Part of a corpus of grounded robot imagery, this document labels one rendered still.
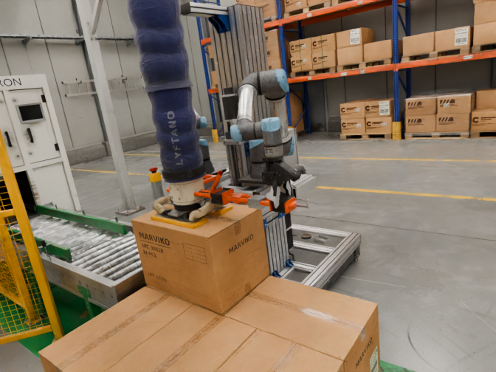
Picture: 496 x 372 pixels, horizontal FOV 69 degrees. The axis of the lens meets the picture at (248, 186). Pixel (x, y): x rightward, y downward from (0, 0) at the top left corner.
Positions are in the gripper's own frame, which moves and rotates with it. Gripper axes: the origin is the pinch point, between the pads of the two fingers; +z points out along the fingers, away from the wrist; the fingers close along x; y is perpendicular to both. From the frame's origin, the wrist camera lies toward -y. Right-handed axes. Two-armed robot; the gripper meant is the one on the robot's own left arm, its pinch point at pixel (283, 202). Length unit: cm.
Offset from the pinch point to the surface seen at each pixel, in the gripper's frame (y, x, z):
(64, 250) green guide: 171, 28, 44
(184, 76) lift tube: 49, -1, -57
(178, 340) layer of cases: 34, 41, 53
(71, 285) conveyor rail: 150, 37, 61
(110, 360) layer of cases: 51, 65, 53
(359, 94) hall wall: 310, -828, 15
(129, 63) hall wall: 1000, -617, -167
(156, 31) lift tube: 52, 8, -77
